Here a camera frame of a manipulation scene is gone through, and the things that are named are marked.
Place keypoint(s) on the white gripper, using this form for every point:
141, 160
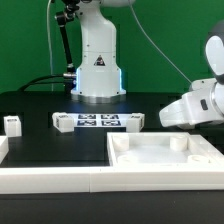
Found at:
192, 108

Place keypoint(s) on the white square table top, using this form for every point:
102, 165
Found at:
161, 148

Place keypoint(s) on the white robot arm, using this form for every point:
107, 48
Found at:
99, 77

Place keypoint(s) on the marker sheet with tags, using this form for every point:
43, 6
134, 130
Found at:
99, 120

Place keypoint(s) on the white U-shaped fence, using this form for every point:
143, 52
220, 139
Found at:
109, 178

